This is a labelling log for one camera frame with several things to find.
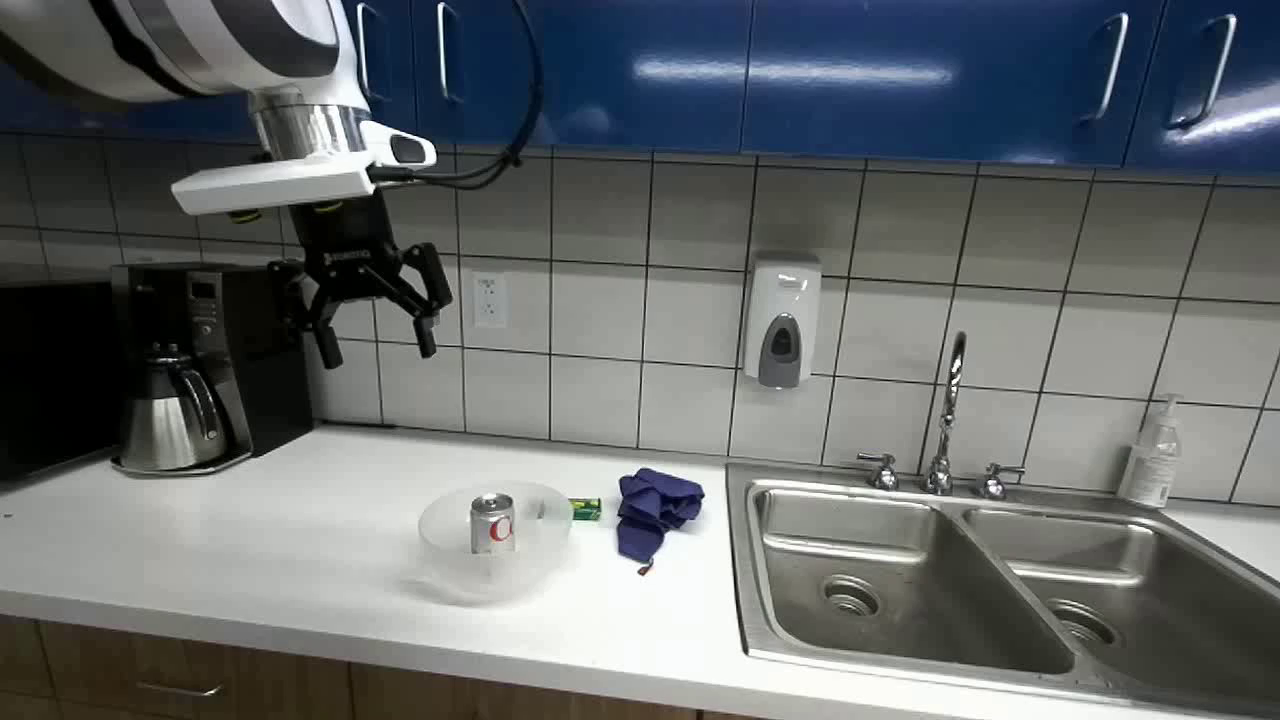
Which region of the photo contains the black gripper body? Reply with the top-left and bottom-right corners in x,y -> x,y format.
290,188 -> 406,292

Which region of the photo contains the grey soda can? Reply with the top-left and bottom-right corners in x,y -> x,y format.
470,487 -> 521,559

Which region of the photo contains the clear plastic bowl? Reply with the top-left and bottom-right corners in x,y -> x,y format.
416,479 -> 578,606

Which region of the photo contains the black coffee maker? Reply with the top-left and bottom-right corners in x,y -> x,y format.
110,259 -> 322,479

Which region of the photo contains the steel coffee carafe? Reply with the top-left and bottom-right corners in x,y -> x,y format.
115,348 -> 233,477

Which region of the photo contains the blue cabinet door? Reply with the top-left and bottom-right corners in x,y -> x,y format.
395,0 -> 754,160
0,0 -> 408,142
1131,0 -> 1280,181
742,0 -> 1168,170

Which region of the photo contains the black microwave oven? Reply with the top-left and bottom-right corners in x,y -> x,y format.
0,274 -> 134,490

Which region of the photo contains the blue cloth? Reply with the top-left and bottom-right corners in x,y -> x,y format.
611,465 -> 707,577

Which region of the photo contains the wooden drawer front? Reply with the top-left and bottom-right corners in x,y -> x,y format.
347,658 -> 702,720
0,612 -> 61,720
35,618 -> 361,720

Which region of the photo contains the chrome faucet spout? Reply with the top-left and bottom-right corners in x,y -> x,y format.
921,329 -> 971,495

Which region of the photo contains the stainless steel double sink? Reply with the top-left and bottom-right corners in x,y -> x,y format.
724,461 -> 1280,714

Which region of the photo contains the clear soap bottle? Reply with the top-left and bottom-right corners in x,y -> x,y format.
1116,391 -> 1190,510

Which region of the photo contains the white wall outlet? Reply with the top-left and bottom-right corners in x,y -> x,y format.
466,268 -> 516,334

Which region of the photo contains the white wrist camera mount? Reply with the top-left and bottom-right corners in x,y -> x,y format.
167,117 -> 440,218

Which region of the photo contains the silver cabinet door handle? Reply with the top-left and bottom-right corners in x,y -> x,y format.
429,0 -> 461,102
347,0 -> 381,96
1091,8 -> 1135,126
1168,13 -> 1240,130

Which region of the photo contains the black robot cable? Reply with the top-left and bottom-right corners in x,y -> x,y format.
372,0 -> 550,193

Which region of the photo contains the white wall soap dispenser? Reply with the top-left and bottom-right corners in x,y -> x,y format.
742,255 -> 825,391

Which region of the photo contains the silver drawer handle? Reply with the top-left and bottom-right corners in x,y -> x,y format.
134,679 -> 225,704

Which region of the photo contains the chrome faucet handle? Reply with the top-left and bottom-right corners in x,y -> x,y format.
971,461 -> 1027,505
857,450 -> 906,490

